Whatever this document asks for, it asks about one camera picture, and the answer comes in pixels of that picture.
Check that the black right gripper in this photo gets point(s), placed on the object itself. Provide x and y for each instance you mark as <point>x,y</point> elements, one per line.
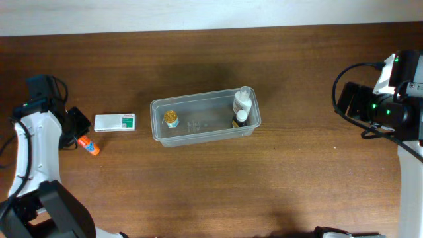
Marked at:
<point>350,100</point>

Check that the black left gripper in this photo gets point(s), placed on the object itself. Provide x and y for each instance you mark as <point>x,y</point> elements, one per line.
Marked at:
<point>76,121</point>

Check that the orange tube white cap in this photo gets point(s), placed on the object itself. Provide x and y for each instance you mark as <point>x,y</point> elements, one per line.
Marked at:
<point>89,145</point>

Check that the white green medicine box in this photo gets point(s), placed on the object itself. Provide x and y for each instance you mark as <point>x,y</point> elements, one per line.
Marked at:
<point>115,122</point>

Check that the small jar gold lid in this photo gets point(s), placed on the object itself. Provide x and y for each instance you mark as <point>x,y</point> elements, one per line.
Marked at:
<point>171,118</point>

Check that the white plastic bottle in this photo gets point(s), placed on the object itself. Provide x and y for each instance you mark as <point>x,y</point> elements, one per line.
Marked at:
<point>242,100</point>

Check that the dark bottle white cap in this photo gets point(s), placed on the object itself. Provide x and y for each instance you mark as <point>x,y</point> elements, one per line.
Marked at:
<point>240,119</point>

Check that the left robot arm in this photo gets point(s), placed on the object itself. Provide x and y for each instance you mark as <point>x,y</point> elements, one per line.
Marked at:
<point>38,205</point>

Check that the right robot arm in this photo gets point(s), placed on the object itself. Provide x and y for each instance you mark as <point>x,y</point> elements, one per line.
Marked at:
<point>406,77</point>

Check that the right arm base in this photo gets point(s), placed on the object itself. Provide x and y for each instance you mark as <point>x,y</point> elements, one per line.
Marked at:
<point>328,232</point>

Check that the clear plastic container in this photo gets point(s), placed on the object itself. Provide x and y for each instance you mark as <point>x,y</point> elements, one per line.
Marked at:
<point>203,117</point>

